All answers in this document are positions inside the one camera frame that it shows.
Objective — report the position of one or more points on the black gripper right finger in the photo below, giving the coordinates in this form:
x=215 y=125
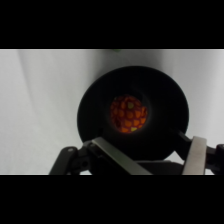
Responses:
x=196 y=156

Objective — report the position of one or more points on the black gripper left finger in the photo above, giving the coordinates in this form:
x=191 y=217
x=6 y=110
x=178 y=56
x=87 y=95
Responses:
x=113 y=155

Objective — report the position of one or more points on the red ball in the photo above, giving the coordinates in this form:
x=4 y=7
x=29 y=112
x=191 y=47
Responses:
x=129 y=114

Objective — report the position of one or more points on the black bowl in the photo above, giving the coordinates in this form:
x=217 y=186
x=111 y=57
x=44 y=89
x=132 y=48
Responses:
x=96 y=100

